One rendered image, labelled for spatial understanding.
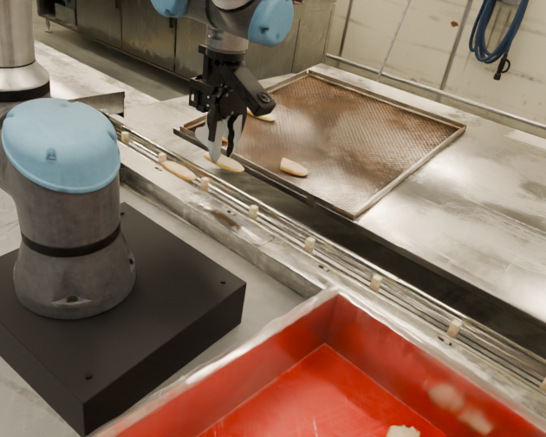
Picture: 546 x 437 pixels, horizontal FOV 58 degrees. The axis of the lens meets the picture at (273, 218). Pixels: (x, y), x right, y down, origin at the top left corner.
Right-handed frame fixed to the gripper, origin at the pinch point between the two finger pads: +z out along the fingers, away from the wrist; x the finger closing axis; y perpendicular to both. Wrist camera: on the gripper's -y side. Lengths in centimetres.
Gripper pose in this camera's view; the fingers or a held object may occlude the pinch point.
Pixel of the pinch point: (224, 155)
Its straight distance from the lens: 98.8
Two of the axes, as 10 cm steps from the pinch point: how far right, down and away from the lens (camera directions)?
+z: -1.4, 8.5, 5.1
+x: -6.0, 3.3, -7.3
